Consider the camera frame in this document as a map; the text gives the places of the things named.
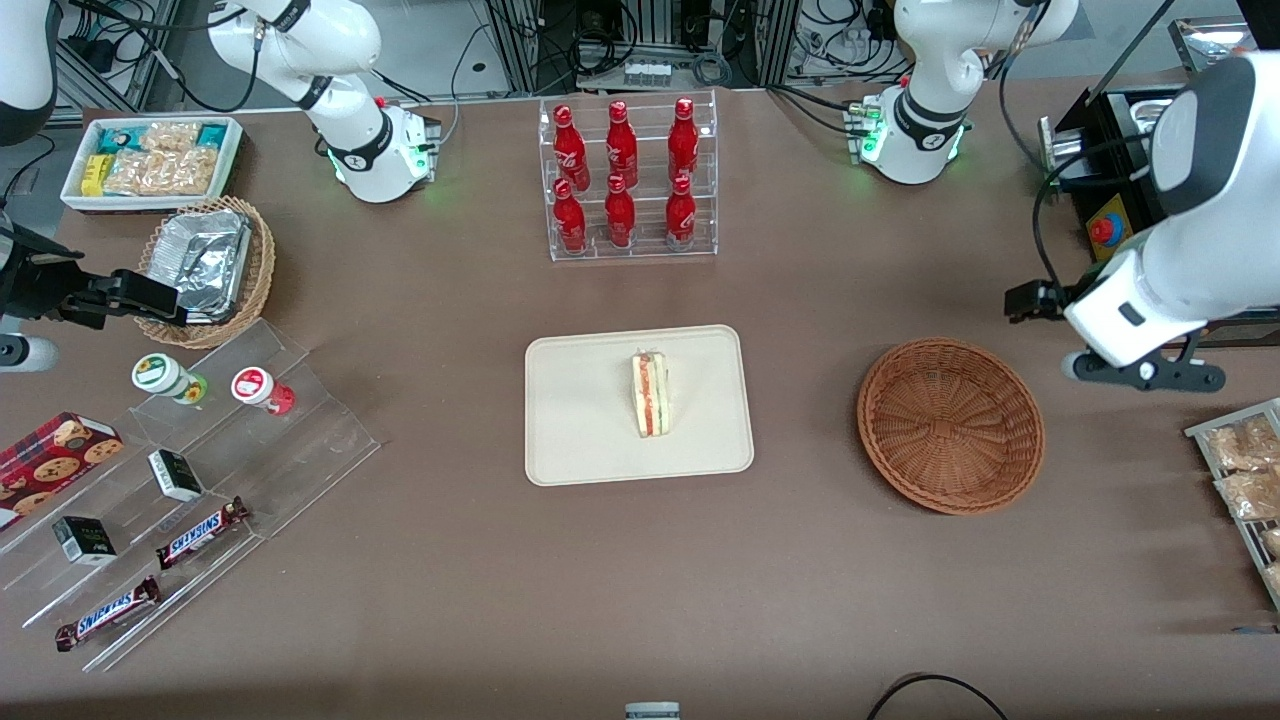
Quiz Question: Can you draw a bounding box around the green lid yogurt cup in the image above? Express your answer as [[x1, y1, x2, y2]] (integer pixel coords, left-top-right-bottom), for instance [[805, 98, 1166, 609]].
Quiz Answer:
[[131, 353, 209, 406]]

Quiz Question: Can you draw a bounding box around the shiny steel container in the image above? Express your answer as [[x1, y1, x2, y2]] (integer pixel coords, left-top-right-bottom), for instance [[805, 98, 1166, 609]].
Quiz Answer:
[[1168, 17, 1257, 63]]

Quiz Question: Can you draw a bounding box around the triangular sandwich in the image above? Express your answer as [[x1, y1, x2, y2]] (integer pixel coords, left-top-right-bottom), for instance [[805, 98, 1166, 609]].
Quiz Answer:
[[629, 348, 673, 440]]

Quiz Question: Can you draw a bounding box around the beige rectangular tray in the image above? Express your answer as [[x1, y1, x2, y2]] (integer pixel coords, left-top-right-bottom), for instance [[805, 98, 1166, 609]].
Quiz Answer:
[[525, 324, 755, 488]]

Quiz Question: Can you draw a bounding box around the aluminium foil container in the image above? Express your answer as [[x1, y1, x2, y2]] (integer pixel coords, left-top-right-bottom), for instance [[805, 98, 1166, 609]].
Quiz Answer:
[[148, 210, 254, 324]]

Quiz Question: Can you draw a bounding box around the red lid yogurt cup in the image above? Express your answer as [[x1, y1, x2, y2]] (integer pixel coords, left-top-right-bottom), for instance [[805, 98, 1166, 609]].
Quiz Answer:
[[231, 367, 297, 417]]

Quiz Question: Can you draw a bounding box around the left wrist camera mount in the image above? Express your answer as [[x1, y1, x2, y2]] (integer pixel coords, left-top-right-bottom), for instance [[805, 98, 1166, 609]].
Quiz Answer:
[[1062, 335, 1228, 394]]

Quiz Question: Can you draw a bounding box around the large clear nut bag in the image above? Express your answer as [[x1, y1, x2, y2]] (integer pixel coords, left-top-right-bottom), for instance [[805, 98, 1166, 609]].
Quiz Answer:
[[104, 147, 222, 198]]

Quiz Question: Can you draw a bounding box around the clear bag of snacks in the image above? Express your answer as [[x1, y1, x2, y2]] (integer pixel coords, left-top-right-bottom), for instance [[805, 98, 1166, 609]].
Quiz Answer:
[[1214, 467, 1280, 522], [1203, 414, 1280, 472]]

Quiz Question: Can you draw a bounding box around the red cola bottle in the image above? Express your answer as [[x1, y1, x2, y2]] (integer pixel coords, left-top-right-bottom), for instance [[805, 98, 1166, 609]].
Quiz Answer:
[[606, 100, 639, 189], [604, 174, 637, 250], [668, 97, 700, 185], [665, 175, 698, 252], [553, 105, 592, 192], [552, 178, 589, 254]]

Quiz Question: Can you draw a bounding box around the black yellow control box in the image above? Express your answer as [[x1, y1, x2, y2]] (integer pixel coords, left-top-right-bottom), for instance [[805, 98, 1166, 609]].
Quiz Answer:
[[1040, 85, 1280, 351]]

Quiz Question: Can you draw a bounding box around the red cookie box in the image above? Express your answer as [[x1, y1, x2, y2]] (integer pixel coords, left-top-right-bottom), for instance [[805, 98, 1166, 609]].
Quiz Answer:
[[0, 412, 126, 532]]

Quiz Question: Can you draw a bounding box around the snickers chocolate bar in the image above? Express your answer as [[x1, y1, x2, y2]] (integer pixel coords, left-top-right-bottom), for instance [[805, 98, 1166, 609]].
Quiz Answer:
[[155, 497, 252, 572], [55, 576, 163, 653]]

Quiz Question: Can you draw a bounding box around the black cable loop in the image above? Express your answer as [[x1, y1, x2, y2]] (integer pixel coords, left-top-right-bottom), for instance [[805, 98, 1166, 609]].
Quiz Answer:
[[865, 673, 1012, 720]]

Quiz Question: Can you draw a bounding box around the small clear nut bag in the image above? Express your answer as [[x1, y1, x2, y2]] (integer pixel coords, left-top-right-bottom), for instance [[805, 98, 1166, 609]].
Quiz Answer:
[[139, 120, 202, 153]]

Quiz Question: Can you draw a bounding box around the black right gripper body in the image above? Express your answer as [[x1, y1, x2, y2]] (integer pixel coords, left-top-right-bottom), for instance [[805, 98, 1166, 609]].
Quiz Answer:
[[0, 226, 89, 322]]

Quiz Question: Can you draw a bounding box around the white rectangular snack bin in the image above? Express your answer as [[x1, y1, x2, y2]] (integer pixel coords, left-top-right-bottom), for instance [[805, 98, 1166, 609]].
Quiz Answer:
[[60, 115, 246, 215]]

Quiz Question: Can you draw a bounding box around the clear acrylic bottle rack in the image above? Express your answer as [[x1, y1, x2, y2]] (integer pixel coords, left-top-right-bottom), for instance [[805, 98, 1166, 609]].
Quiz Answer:
[[538, 89, 719, 263]]

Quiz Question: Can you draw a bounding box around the light wicker basket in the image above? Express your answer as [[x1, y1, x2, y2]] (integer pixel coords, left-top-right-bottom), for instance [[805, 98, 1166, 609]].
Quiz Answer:
[[133, 196, 277, 351]]

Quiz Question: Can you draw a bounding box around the grey wire rack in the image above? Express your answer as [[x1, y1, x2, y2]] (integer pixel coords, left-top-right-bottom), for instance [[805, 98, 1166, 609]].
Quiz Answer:
[[1185, 398, 1280, 612]]

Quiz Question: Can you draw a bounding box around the clear acrylic step display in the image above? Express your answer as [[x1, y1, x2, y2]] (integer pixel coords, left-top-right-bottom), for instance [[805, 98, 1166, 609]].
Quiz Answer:
[[0, 318, 382, 674]]

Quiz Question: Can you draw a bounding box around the small black carton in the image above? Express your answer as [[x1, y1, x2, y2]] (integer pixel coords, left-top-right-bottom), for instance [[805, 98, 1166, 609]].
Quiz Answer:
[[148, 449, 205, 503], [52, 516, 119, 567]]

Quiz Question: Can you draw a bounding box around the round brown wicker basket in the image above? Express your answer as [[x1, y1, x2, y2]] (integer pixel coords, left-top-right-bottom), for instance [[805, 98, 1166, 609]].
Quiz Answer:
[[857, 338, 1046, 517]]

